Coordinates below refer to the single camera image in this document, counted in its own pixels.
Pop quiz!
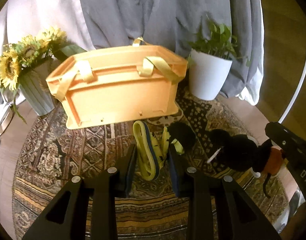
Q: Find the black plush toy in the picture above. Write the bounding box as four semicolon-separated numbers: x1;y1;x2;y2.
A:
170;122;283;198

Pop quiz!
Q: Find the person's right hand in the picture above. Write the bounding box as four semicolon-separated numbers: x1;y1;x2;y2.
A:
280;202;306;240

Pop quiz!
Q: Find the patterned round rug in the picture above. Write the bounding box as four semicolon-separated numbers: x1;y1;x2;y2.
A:
12;87;287;239

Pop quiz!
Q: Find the orange plastic storage bin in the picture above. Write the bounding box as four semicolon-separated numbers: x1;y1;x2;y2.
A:
46;38;188;129

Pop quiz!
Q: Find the white plant pot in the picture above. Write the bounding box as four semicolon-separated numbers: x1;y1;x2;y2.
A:
189;49;233;101

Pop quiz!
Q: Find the grey ribbed vase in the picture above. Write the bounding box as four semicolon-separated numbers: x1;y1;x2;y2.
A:
19;59;55;116

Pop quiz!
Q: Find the green potted plant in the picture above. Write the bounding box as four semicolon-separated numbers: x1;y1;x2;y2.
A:
188;20;251;67

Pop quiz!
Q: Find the white lamp base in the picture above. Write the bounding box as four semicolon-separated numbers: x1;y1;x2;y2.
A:
0;92;13;141

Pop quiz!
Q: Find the grey blanket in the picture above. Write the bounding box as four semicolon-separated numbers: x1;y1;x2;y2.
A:
80;0;264;105

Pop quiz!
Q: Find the sunflower bouquet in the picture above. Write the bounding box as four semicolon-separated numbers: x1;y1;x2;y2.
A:
0;27;86;119

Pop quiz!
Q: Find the white sheet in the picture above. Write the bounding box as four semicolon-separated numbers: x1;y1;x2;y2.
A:
0;0;94;54

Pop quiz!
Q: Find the yellow navy strap toy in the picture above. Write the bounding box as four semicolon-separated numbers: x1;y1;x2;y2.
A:
133;121;185;181

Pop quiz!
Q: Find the white cable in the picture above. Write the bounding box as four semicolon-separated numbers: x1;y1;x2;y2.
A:
277;21;306;124

